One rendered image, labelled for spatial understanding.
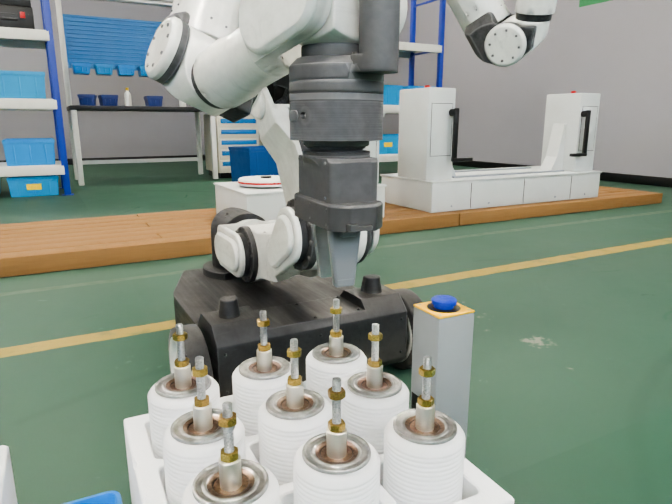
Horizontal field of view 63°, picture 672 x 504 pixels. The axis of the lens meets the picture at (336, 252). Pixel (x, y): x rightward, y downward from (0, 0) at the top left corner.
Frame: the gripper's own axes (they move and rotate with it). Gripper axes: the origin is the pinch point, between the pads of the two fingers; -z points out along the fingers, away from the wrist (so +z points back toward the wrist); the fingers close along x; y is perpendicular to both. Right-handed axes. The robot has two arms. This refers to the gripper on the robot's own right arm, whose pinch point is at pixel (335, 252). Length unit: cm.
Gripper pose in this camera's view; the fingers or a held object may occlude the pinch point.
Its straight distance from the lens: 54.4
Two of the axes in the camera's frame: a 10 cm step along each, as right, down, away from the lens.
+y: 9.1, -0.9, 4.0
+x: 4.1, 2.1, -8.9
